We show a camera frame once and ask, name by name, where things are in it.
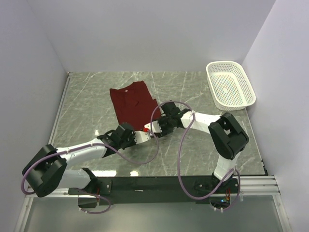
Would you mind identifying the dark red polo shirt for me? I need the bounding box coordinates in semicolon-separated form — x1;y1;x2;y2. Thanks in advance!
110;81;161;131

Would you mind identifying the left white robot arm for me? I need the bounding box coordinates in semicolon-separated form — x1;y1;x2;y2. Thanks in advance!
22;123;149;197

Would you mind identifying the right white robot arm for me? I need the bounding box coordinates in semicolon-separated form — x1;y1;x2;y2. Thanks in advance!
158;101;249;193

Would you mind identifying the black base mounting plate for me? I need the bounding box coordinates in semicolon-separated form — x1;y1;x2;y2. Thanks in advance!
68;175;239;208

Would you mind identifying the white perforated plastic basket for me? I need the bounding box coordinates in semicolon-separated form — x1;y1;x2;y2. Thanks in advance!
206;61;256;111

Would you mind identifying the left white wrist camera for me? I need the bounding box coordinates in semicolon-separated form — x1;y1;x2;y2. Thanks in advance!
134;128;154;144

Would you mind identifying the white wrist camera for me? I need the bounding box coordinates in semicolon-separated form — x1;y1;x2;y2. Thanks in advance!
134;128;154;144
143;120;162;133

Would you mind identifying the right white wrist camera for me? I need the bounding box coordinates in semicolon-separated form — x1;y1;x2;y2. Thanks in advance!
143;120;162;133

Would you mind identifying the aluminium frame rail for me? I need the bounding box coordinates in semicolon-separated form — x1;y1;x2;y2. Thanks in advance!
25;175;282;197

